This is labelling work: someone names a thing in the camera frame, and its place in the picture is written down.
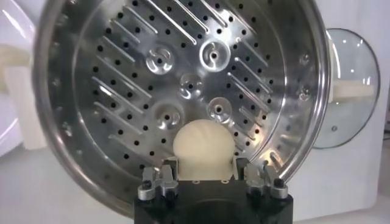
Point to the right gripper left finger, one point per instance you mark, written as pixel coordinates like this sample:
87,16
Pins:
166,185

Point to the white steamed baozi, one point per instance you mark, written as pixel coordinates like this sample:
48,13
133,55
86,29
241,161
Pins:
202,146

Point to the perforated steel steamer basket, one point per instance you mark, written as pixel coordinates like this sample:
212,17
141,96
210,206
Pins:
122,91

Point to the large white plate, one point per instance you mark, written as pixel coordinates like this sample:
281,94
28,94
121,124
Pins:
9,27

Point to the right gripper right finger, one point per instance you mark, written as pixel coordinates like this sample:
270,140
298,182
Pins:
259,185

